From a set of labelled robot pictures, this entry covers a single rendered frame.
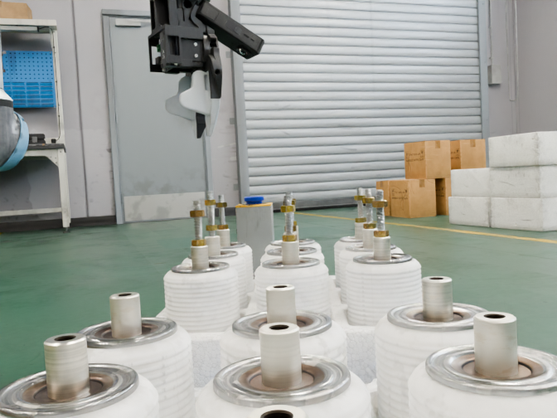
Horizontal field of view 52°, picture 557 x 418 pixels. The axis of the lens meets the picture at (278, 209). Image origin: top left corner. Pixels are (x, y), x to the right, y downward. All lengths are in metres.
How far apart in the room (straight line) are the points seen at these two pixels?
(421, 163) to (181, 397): 4.34
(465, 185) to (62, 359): 3.65
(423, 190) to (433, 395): 4.35
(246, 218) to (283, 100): 5.23
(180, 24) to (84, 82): 5.18
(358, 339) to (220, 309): 0.17
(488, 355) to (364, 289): 0.40
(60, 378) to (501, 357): 0.24
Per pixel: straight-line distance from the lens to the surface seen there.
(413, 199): 4.60
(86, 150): 5.95
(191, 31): 0.85
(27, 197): 5.96
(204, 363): 0.70
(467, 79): 7.48
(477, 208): 3.78
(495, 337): 0.33
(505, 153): 3.57
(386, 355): 0.43
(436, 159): 4.72
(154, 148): 5.98
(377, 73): 6.84
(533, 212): 3.44
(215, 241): 0.86
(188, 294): 0.72
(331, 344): 0.41
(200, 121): 0.89
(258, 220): 1.12
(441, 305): 0.44
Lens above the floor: 0.36
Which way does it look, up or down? 3 degrees down
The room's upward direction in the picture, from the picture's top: 3 degrees counter-clockwise
